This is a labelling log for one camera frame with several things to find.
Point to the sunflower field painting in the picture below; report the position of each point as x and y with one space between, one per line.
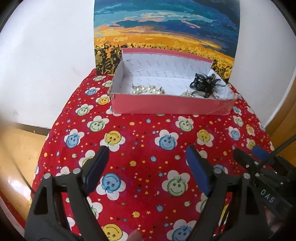
204 28

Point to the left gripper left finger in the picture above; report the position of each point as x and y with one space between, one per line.
47 218

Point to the pink cardboard box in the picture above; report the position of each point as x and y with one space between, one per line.
156 81

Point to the red smiley flower cloth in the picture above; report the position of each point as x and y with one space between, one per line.
147 184

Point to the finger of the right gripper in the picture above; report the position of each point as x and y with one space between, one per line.
245 160
260 153

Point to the black feather hair accessory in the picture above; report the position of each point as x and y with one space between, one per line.
206 83

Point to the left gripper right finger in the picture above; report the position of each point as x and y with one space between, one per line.
233 210

